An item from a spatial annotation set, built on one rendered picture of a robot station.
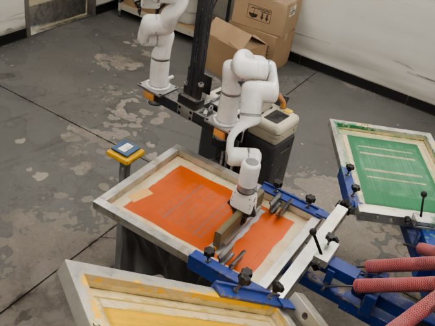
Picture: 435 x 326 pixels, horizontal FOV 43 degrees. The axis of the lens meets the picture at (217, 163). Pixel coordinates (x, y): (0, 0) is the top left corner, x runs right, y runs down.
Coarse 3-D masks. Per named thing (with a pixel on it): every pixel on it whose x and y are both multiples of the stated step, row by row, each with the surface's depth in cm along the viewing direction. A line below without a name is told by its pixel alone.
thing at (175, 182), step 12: (180, 168) 256; (168, 180) 247; (180, 180) 248; (192, 180) 250; (204, 180) 251; (228, 192) 246; (228, 216) 233; (264, 216) 236; (252, 228) 229; (264, 228) 230; (276, 228) 231; (288, 228) 232; (264, 240) 224; (276, 240) 225
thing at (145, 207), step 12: (156, 192) 239; (168, 192) 240; (132, 204) 230; (144, 204) 231; (156, 204) 232; (144, 216) 225; (156, 216) 226; (168, 228) 222; (180, 228) 222; (216, 228) 226; (192, 240) 218; (204, 240) 219; (240, 240) 222; (252, 240) 223; (252, 252) 217; (264, 252) 218; (228, 264) 210; (240, 264) 211; (252, 264) 212
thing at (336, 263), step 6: (336, 258) 208; (330, 264) 205; (336, 264) 206; (342, 264) 206; (348, 264) 207; (324, 270) 208; (336, 270) 204; (342, 270) 204; (348, 270) 204; (354, 270) 204; (360, 270) 205; (336, 276) 206; (342, 276) 204; (348, 276) 202; (354, 276) 202; (342, 282) 205; (348, 282) 204
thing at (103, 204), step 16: (176, 144) 265; (160, 160) 253; (192, 160) 260; (208, 160) 258; (144, 176) 244; (224, 176) 253; (112, 192) 230; (96, 208) 224; (112, 208) 221; (288, 208) 241; (128, 224) 217; (144, 224) 216; (160, 240) 211; (304, 240) 222; (176, 256) 210; (288, 256) 213; (272, 272) 205
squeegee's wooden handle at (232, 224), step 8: (264, 192) 234; (232, 216) 218; (240, 216) 219; (224, 224) 213; (232, 224) 215; (216, 232) 209; (224, 232) 210; (232, 232) 219; (216, 240) 211; (224, 240) 214
